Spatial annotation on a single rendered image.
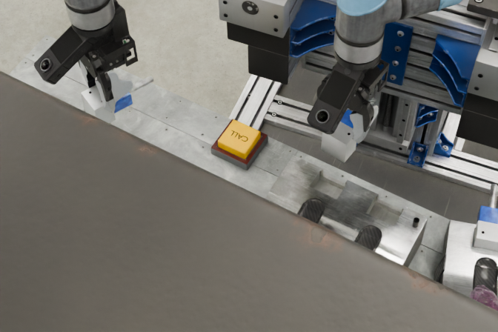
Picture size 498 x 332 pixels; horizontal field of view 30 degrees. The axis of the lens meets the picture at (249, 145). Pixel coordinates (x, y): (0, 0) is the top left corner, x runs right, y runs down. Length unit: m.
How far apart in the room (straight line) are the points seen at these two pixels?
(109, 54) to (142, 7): 1.59
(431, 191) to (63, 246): 2.20
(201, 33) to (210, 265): 2.78
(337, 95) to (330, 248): 1.20
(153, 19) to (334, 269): 2.84
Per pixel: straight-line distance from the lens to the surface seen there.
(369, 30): 1.38
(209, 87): 2.89
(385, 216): 1.63
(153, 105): 1.84
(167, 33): 3.05
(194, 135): 1.79
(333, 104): 1.47
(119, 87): 1.62
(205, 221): 0.28
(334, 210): 1.59
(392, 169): 2.48
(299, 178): 1.62
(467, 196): 2.46
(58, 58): 1.55
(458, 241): 1.63
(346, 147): 1.59
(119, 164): 0.29
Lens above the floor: 2.25
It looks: 55 degrees down
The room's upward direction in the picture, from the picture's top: 1 degrees counter-clockwise
